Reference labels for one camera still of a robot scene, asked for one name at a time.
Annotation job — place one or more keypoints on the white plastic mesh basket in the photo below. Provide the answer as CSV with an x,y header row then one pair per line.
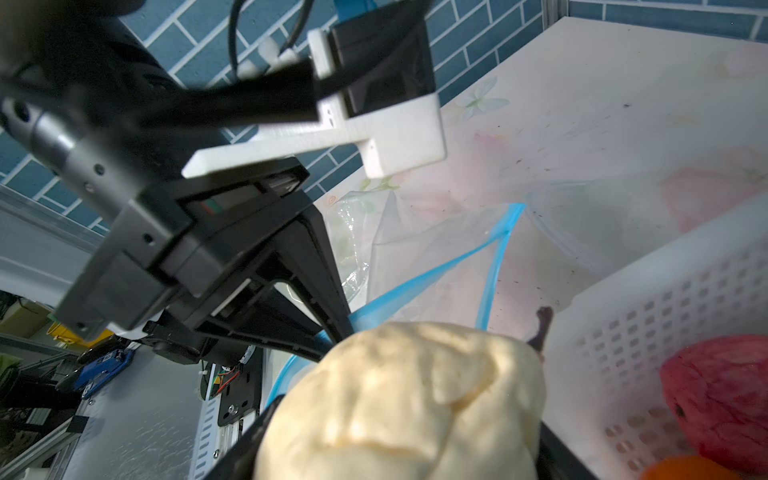
x,y
604,352

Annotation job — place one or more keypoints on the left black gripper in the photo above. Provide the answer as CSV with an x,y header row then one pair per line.
x,y
190,269

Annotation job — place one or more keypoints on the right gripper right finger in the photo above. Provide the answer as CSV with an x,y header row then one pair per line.
x,y
556,462

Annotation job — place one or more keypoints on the clear zip top bag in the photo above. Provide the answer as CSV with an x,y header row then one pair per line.
x,y
491,267

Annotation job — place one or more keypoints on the cream white bun toy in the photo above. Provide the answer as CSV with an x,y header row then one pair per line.
x,y
411,401

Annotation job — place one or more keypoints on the pink crinkled food toy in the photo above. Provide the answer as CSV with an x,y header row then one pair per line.
x,y
717,390

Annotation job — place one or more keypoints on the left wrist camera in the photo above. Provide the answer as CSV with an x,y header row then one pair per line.
x,y
367,82

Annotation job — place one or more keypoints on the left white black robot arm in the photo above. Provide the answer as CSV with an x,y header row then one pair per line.
x,y
94,106

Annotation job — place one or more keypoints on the orange crinkled food toy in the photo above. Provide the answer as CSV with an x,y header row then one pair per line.
x,y
688,468

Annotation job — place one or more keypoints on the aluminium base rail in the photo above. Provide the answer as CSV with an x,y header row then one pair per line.
x,y
231,403

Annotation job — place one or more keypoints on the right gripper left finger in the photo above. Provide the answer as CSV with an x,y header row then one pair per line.
x,y
240,461

